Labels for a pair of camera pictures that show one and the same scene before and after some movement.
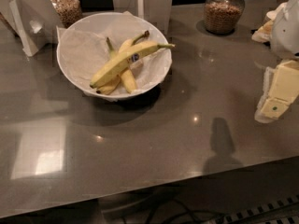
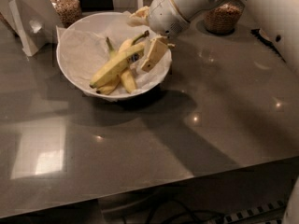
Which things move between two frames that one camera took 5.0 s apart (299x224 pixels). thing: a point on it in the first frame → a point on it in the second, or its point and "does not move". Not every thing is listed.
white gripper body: [286, 32] → [163, 13]
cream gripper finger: [263, 33] → [140, 17]
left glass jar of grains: [67, 7] does not move
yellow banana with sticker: [115, 65] does not move
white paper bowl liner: [81, 55] does not move
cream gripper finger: [280, 89] → [158, 45]
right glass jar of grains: [223, 9] does not move
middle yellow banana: [129, 74] does not move
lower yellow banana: [111, 86] does not move
